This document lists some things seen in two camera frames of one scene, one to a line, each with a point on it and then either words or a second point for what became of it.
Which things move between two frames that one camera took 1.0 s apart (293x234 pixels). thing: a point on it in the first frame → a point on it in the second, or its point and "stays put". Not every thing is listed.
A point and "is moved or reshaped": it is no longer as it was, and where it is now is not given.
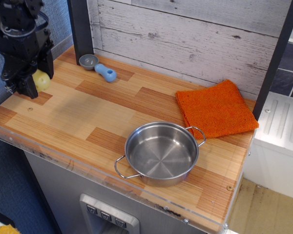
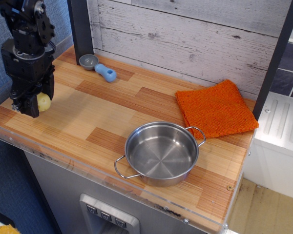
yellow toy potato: [42, 81] is moved or reshaped
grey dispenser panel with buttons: [99, 218] stays put
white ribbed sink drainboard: [280, 125] stays put
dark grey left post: [80, 27] stays put
